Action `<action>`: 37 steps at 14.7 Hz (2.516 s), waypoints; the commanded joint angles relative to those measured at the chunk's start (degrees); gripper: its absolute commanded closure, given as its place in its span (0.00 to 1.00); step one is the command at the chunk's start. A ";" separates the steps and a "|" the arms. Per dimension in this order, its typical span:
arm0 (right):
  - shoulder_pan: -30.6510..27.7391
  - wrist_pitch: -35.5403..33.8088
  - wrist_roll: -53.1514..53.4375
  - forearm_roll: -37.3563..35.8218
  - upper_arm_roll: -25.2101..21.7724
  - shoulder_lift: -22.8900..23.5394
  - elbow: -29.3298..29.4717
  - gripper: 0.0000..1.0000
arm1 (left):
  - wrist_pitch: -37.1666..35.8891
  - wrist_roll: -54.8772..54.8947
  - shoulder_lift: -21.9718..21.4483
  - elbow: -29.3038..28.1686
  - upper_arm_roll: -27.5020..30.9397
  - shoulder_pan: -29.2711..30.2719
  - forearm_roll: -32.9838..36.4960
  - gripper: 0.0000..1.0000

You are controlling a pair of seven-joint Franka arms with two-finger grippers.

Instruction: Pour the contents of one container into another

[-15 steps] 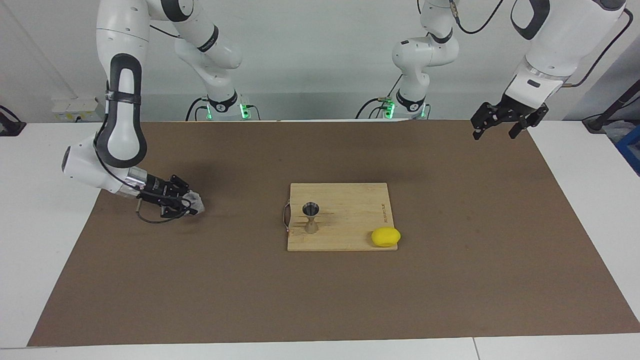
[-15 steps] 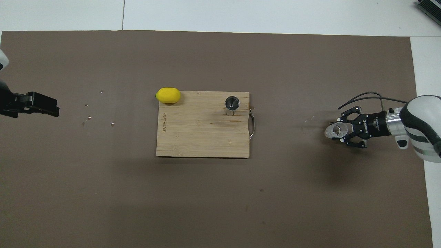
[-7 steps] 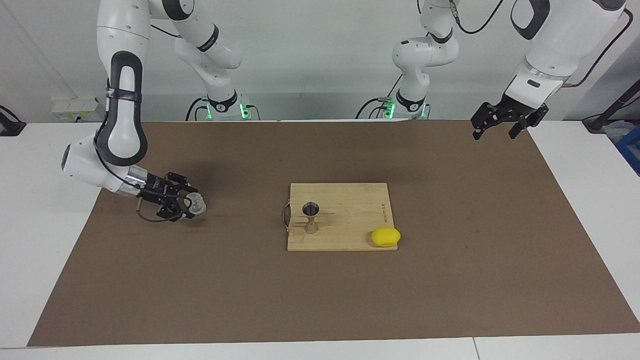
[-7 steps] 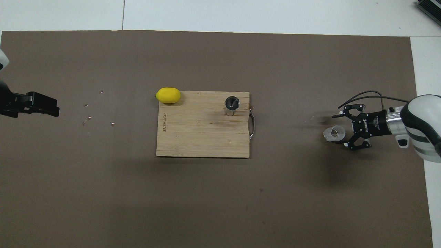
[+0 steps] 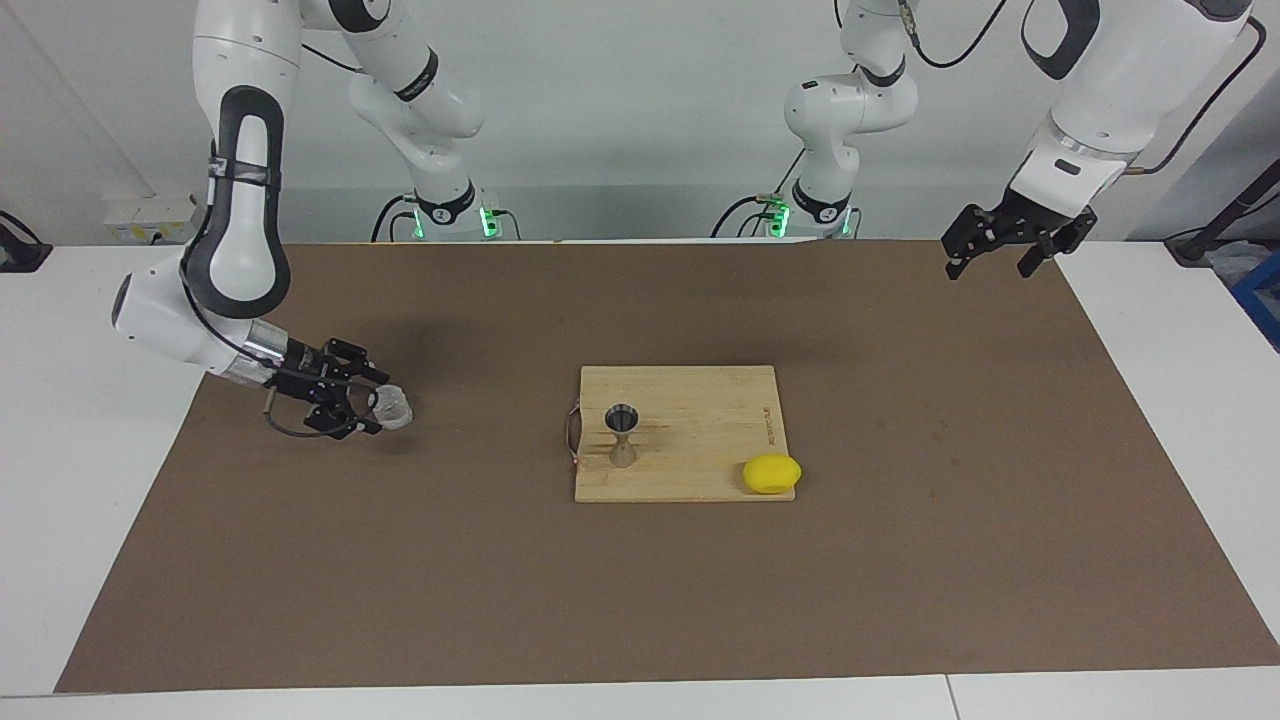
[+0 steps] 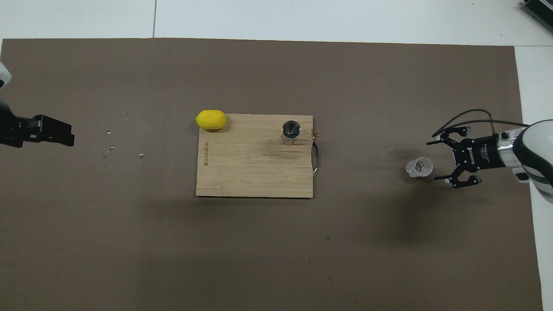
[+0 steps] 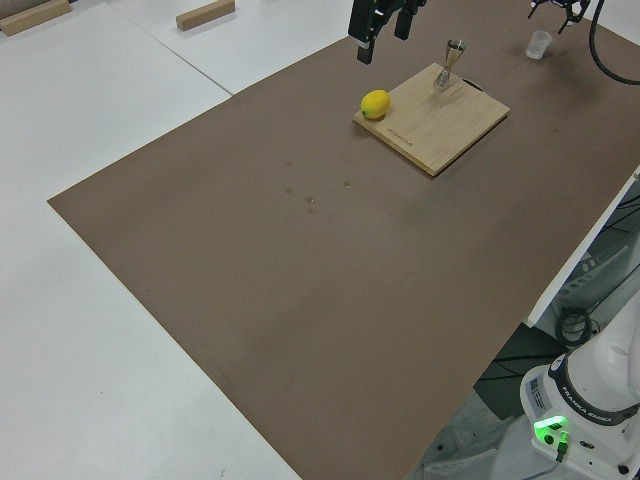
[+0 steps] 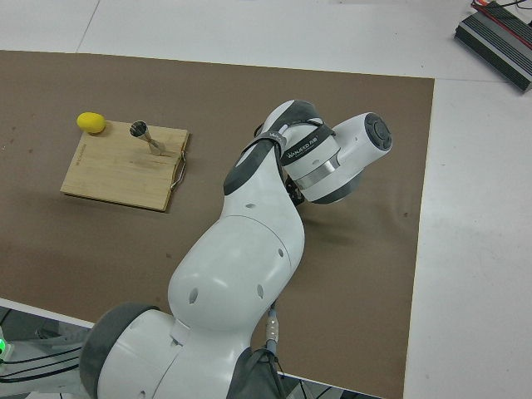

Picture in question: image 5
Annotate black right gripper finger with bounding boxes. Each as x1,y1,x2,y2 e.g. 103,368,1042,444
304,399,385,442
319,339,392,387

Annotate white wall power strip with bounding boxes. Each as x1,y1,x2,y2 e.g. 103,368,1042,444
103,195,201,246

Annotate steel double jigger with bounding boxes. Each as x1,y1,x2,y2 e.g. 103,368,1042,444
606,404,641,471

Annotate small clear glass cup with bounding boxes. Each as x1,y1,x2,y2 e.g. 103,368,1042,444
367,385,414,431

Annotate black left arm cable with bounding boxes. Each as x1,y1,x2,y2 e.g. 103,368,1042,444
895,0,1269,177

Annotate wooden cutting board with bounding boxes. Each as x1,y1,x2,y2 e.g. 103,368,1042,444
565,365,798,504

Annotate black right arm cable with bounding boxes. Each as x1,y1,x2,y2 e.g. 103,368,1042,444
180,40,386,439

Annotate black clamp stand base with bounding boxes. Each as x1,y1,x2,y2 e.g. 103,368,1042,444
0,210,53,273

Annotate black base power cable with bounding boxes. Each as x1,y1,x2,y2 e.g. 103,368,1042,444
372,195,421,243
710,148,806,239

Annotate black tripod pole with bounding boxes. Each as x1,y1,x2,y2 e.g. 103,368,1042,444
1165,160,1280,266

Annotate blue plastic crate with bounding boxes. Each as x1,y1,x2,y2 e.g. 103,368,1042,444
1230,250,1280,351

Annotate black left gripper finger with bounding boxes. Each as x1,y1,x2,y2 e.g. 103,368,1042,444
941,204,1000,282
1016,214,1099,280

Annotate crumpled clear plastic bag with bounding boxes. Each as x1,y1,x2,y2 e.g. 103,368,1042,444
1205,240,1259,287

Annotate brown table mat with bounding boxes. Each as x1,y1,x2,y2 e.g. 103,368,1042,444
55,240,1280,694

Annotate yellow lemon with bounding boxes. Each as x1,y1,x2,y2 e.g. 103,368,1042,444
742,453,803,496

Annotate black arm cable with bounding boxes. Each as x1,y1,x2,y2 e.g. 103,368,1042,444
180,40,386,439
895,0,1269,177

